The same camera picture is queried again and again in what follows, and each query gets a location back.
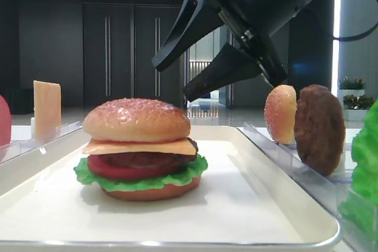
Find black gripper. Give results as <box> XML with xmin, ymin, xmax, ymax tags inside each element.
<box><xmin>152</xmin><ymin>0</ymin><xmax>286</xmax><ymax>102</ymax></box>

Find sesame top bun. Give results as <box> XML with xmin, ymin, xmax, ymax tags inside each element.
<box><xmin>83</xmin><ymin>98</ymin><xmax>191</xmax><ymax>142</ymax></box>

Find sesame bun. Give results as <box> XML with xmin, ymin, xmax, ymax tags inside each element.
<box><xmin>264</xmin><ymin>84</ymin><xmax>297</xmax><ymax>145</ymax></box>
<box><xmin>83</xmin><ymin>98</ymin><xmax>191</xmax><ymax>142</ymax></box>

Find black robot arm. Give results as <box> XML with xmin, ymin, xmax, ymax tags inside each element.
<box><xmin>152</xmin><ymin>0</ymin><xmax>312</xmax><ymax>101</ymax></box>

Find cheese slice on burger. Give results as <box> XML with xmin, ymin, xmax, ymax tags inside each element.
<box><xmin>83</xmin><ymin>138</ymin><xmax>197</xmax><ymax>155</ymax></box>

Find brown meat patty in rack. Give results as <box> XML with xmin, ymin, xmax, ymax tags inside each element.
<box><xmin>294</xmin><ymin>84</ymin><xmax>346</xmax><ymax>176</ymax></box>

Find brown meat patty on burger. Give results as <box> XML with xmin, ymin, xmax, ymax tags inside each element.
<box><xmin>99</xmin><ymin>138</ymin><xmax>198</xmax><ymax>169</ymax></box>

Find red tomato slice on burger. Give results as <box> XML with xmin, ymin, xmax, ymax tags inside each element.
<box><xmin>88</xmin><ymin>155</ymin><xmax>181</xmax><ymax>181</ymax></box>

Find upright cheese slice in rack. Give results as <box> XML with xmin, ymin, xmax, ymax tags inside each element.
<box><xmin>33</xmin><ymin>80</ymin><xmax>61</xmax><ymax>138</ymax></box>

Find green lettuce leaf on burger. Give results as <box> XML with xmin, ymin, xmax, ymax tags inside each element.
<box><xmin>73</xmin><ymin>154</ymin><xmax>208</xmax><ymax>192</ymax></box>

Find red tomato slice in rack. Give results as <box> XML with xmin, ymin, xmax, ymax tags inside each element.
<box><xmin>0</xmin><ymin>96</ymin><xmax>12</xmax><ymax>146</ymax></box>

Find green lettuce leaf in rack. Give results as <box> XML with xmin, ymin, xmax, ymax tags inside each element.
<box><xmin>340</xmin><ymin>103</ymin><xmax>377</xmax><ymax>240</ymax></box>

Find dark double door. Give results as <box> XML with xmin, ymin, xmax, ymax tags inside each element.
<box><xmin>83</xmin><ymin>4</ymin><xmax>184</xmax><ymax>107</ymax></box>

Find potted plants in white planter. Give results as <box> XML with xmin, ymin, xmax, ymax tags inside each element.
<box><xmin>337</xmin><ymin>77</ymin><xmax>375</xmax><ymax>122</ymax></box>

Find bottom burger bun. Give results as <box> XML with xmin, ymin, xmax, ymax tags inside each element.
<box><xmin>102</xmin><ymin>176</ymin><xmax>201</xmax><ymax>202</ymax></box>

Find white rectangular serving tray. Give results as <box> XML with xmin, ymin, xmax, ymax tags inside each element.
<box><xmin>1</xmin><ymin>126</ymin><xmax>341</xmax><ymax>251</ymax></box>

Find clear acrylic rack right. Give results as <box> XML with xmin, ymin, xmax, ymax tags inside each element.
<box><xmin>242</xmin><ymin>123</ymin><xmax>377</xmax><ymax>251</ymax></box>

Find clear acrylic rack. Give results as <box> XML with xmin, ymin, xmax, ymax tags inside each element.
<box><xmin>1</xmin><ymin>121</ymin><xmax>82</xmax><ymax>163</ymax></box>
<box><xmin>242</xmin><ymin>123</ymin><xmax>377</xmax><ymax>251</ymax></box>

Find clear acrylic rack left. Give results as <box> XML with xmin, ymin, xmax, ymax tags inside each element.
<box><xmin>1</xmin><ymin>121</ymin><xmax>82</xmax><ymax>163</ymax></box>

